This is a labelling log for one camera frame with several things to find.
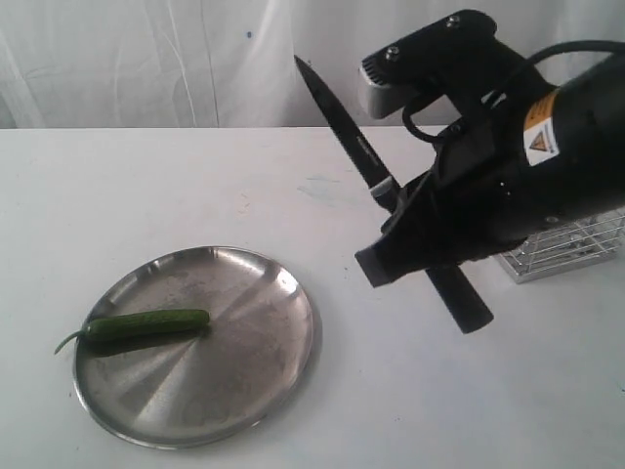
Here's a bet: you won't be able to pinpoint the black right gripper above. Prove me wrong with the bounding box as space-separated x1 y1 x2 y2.
354 119 562 287

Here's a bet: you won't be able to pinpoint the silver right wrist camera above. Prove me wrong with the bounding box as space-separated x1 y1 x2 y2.
357 9 497 119

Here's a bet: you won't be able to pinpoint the steel wire utensil rack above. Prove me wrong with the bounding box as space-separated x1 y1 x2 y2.
497 208 624 284

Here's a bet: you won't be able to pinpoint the white backdrop curtain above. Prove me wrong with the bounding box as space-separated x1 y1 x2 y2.
0 0 625 130

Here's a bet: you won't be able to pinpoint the round stainless steel plate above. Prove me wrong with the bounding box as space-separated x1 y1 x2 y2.
73 246 321 449

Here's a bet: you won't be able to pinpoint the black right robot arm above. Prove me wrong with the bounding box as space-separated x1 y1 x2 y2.
355 41 624 286

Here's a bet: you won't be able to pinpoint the black kitchen knife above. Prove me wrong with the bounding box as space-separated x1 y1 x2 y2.
294 56 493 334

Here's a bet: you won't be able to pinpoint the green cucumber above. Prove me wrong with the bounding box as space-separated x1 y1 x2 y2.
54 309 211 355

